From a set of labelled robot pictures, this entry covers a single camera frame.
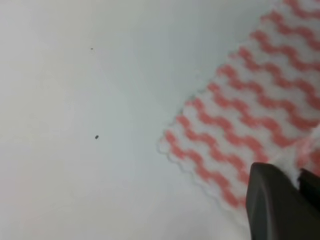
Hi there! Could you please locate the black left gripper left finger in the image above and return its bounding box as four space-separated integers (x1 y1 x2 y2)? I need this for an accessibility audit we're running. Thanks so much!
246 163 320 240

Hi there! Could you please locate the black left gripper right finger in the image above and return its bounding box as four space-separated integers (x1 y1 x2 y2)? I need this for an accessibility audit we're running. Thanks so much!
299 169 320 210

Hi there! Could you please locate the pink white wavy striped towel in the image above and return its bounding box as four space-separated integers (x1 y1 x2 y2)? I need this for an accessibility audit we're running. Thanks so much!
158 0 320 228

